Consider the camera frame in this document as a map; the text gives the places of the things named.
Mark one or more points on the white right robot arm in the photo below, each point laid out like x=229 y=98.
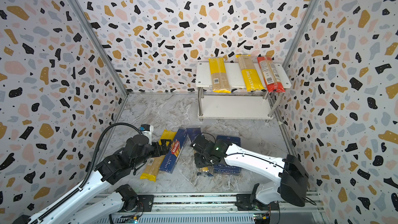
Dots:
x=288 y=178

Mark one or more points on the blue clear spaghetti bag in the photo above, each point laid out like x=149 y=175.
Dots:
x=193 y=133

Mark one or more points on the yellow spaghetti package with barcode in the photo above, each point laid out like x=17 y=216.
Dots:
x=220 y=83

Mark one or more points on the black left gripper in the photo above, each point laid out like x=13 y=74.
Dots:
x=165 y=148

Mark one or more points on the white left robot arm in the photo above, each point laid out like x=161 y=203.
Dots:
x=123 y=162

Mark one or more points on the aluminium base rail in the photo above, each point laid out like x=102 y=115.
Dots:
x=201 y=208

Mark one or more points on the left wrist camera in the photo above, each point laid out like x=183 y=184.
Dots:
x=147 y=130

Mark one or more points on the red spaghetti package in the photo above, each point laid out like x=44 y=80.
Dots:
x=270 y=74

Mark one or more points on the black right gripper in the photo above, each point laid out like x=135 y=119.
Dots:
x=197 y=164

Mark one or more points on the yellow Pastatime spaghetti package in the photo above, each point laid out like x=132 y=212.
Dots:
x=249 y=73

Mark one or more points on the yellow clear spaghetti package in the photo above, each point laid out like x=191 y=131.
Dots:
x=153 y=166

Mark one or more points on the blue Barilla spaghetti box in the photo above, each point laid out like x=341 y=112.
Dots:
x=170 y=159

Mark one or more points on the blue Barilla rigatoni box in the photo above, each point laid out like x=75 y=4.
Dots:
x=223 y=168

